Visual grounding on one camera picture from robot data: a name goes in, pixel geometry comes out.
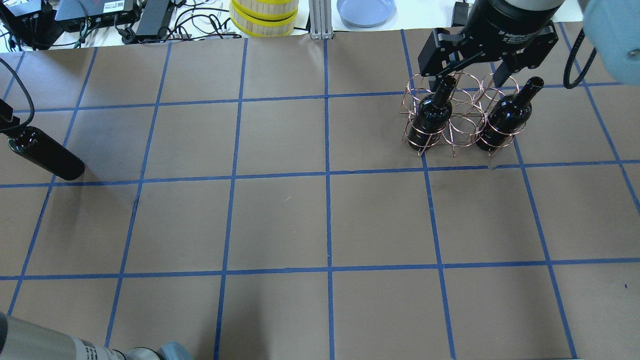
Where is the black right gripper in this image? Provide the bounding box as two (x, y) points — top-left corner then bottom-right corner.
(418, 0), (561, 88)

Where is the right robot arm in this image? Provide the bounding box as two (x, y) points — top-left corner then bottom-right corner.
(418, 0), (640, 90)

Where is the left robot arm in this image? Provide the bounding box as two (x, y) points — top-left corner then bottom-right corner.
(1, 101), (193, 360)

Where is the yellow rimmed wooden basket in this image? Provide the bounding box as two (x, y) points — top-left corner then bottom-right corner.
(228, 0), (299, 37)

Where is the black electronics box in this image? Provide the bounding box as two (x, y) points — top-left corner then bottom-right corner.
(54, 0), (142, 33)

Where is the blue plate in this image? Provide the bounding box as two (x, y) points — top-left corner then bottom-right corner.
(336, 0), (396, 28)

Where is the black power adapter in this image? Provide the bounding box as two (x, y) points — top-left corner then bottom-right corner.
(135, 0), (175, 43)

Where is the copper wire wine basket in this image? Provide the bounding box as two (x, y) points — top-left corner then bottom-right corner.
(400, 70), (522, 157)

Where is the aluminium frame post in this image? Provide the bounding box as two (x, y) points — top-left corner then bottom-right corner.
(308, 0), (334, 40)

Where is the tangle of black cables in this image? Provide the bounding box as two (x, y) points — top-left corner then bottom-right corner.
(117, 0), (246, 45)

